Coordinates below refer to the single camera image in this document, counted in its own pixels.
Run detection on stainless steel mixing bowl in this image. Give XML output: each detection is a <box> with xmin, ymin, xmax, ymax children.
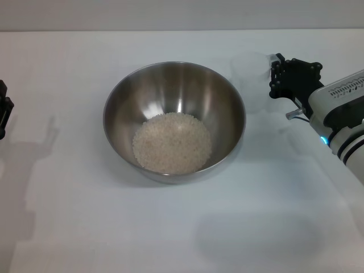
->
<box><xmin>102</xmin><ymin>60</ymin><xmax>246</xmax><ymax>184</ymax></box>

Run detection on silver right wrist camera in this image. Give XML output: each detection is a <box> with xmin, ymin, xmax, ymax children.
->
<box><xmin>308</xmin><ymin>68</ymin><xmax>364</xmax><ymax>134</ymax></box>

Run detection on clear plastic measuring cup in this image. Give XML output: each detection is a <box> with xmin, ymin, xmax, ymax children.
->
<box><xmin>229</xmin><ymin>50</ymin><xmax>274</xmax><ymax>86</ymax></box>

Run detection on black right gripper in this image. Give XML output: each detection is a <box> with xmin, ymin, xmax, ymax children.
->
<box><xmin>268</xmin><ymin>52</ymin><xmax>325</xmax><ymax>115</ymax></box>

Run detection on white rice grains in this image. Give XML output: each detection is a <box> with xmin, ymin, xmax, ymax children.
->
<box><xmin>133</xmin><ymin>111</ymin><xmax>213</xmax><ymax>175</ymax></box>

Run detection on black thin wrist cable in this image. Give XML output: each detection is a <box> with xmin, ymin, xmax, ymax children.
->
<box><xmin>285</xmin><ymin>106</ymin><xmax>311</xmax><ymax>123</ymax></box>

